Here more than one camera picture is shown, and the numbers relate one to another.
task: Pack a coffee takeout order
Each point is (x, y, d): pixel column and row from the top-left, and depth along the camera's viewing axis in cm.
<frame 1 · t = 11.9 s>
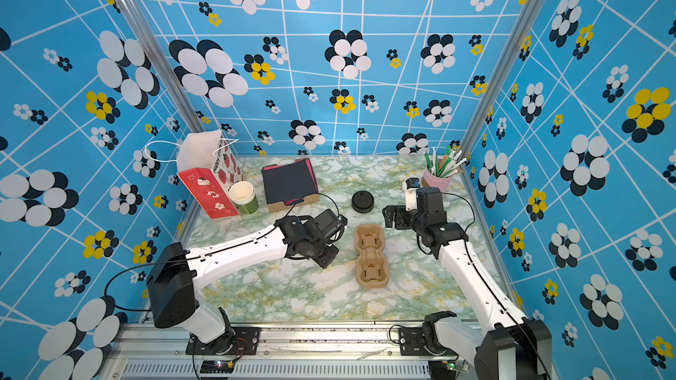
left hand: (334, 252, 80), fingers closed
right hand: (401, 208, 82), fingers open
red white paper gift bag: (208, 164, 95), point 19 cm above the table
white green paper cup stack: (243, 194, 97), point 10 cm above the table
brown pulp cup carrier: (372, 269, 86), point 3 cm above the table
black plastic cup lids: (363, 201, 102), point 4 cm above the table
green white wrapped straws: (448, 164, 93), point 20 cm above the table

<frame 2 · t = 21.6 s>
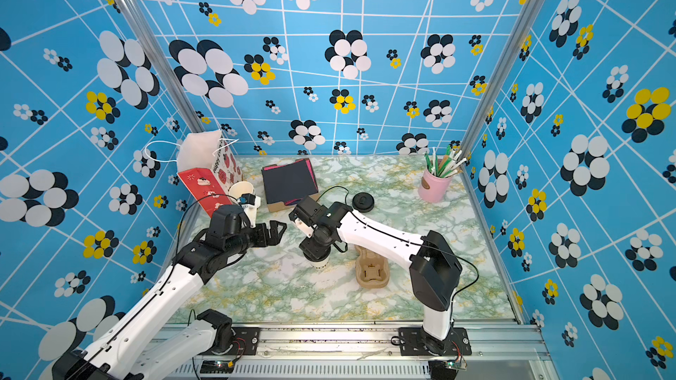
left hand: (277, 223, 78), fingers open
right hand: (318, 245, 82), fingers open
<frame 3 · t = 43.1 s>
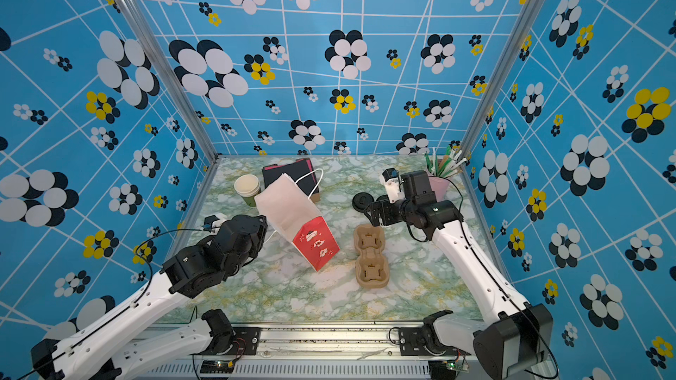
left hand: (274, 214, 71), fingers open
right hand: (382, 206, 78), fingers open
red white paper gift bag: (285, 203, 92), point 12 cm above the table
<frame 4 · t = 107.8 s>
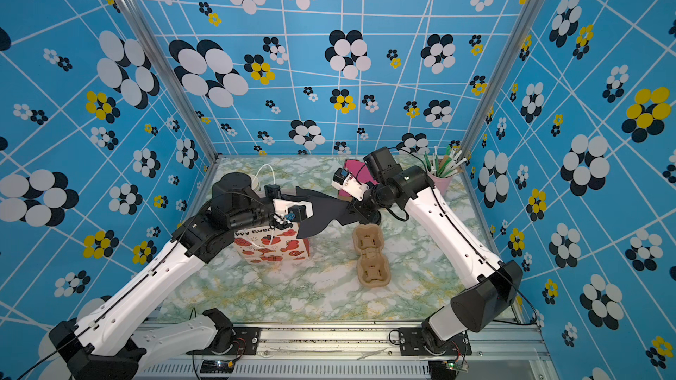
left hand: (306, 187, 66), fingers closed
right hand: (355, 206, 74), fingers closed
red white paper gift bag: (268, 244, 75), point 19 cm above the table
